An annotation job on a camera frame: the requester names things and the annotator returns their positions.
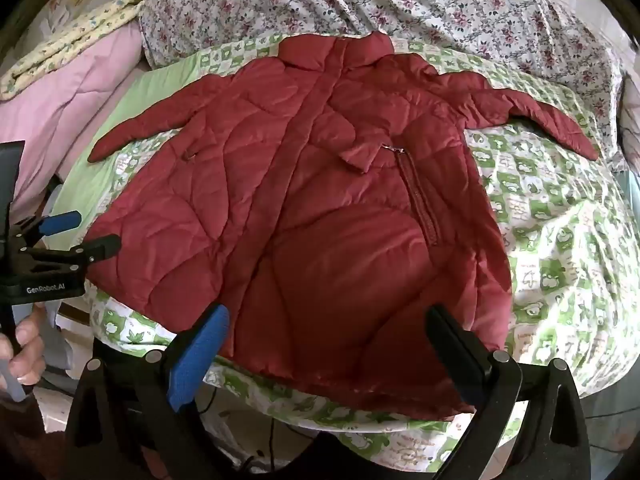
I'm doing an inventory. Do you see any green printed blanket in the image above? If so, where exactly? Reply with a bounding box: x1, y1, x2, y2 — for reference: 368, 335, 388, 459
60, 32, 640, 472

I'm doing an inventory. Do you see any pink quilt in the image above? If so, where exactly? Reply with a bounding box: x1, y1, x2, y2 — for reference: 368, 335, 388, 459
0, 19, 153, 223

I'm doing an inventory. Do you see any black cable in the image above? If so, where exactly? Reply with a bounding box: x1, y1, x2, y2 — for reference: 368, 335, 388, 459
267, 415, 282, 467

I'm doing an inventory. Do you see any red quilted jacket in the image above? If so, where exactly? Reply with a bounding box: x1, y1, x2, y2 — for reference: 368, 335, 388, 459
87, 30, 602, 422

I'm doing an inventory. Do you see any person's left hand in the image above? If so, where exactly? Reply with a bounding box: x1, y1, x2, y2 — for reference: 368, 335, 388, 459
0, 304, 49, 381

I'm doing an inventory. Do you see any yellow floral blanket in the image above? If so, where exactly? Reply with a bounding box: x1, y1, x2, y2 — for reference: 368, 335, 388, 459
0, 0, 162, 102

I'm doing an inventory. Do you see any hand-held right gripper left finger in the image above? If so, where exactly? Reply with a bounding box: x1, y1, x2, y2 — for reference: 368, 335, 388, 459
64, 303, 232, 480

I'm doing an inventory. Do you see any floral bed quilt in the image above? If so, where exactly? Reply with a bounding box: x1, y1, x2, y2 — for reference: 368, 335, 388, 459
137, 0, 640, 173

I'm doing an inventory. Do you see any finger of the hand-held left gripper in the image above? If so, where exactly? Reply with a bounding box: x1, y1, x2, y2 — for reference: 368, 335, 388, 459
19, 233, 122, 273
14, 211, 82, 243

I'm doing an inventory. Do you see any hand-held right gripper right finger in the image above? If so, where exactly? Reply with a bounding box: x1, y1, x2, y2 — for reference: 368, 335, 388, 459
424, 304, 592, 480

